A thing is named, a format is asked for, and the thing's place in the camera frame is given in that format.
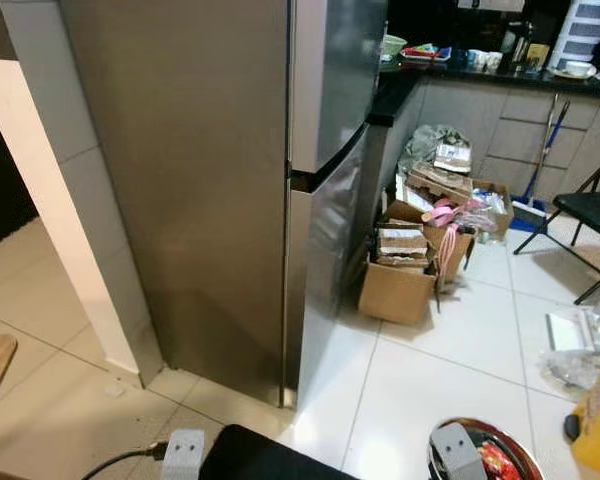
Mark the clear plastic bag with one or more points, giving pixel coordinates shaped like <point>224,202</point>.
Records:
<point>570,370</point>

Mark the white plate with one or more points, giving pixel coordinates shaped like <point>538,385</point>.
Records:
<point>575,71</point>

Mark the flat cardboard stack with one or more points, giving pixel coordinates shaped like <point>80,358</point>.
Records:
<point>435,185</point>

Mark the white floor rack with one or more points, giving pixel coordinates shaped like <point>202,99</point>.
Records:
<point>575,330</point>

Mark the grey plastic bag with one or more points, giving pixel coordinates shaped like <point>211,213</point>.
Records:
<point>425,145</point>

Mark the colourful tray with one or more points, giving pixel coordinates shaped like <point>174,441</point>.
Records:
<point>426,53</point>

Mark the round steel bowl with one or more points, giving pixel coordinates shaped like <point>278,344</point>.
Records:
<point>515,440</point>

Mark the black folding chair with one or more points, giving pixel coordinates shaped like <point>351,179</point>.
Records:
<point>590,210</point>

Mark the white drawer organizer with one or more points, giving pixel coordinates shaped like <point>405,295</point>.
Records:
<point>587,35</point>

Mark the open brown cardboard box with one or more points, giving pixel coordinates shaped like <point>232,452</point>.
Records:
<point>458,250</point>
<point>502,222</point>
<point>395,295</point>

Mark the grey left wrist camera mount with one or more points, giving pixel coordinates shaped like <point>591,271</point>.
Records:
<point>185,455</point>

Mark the steel lower fridge door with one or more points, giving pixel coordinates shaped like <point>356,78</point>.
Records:
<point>325,260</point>

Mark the black topped kitchen counter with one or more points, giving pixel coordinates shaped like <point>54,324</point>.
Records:
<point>460,115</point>

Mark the stainless steel fridge body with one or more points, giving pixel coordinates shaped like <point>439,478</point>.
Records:
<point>180,180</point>

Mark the green bowl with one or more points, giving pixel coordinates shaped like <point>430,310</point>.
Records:
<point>393,46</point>

